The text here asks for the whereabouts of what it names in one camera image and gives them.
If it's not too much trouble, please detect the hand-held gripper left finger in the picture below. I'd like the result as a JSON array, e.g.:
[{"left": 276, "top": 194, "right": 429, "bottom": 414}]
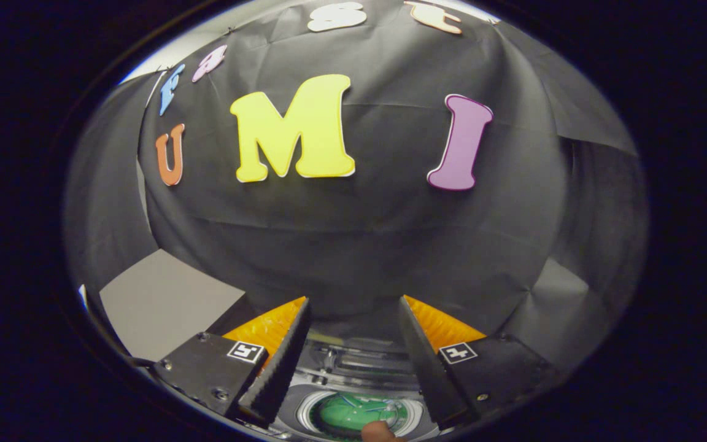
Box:
[{"left": 152, "top": 297, "right": 312, "bottom": 428}]

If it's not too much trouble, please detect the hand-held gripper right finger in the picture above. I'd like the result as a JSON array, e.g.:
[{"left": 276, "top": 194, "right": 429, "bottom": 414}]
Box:
[{"left": 399, "top": 295, "right": 554, "bottom": 430}]

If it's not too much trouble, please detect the grey washing machine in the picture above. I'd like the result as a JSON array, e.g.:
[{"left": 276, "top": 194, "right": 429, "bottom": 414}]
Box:
[{"left": 271, "top": 335, "right": 447, "bottom": 442}]

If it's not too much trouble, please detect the dark washing machine lid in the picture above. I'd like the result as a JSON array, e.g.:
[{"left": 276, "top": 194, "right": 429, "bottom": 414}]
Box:
[{"left": 302, "top": 336, "right": 422, "bottom": 389}]

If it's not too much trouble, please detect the green polo shirt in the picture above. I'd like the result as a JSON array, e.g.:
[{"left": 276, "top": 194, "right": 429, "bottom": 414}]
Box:
[{"left": 319, "top": 394, "right": 409, "bottom": 434}]

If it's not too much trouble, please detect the black backdrop cloth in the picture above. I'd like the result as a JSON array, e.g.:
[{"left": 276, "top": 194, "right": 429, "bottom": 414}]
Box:
[{"left": 64, "top": 0, "right": 649, "bottom": 381}]

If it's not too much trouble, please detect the grey cabinet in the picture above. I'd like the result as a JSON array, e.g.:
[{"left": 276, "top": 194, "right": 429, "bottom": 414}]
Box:
[{"left": 99, "top": 248, "right": 247, "bottom": 362}]

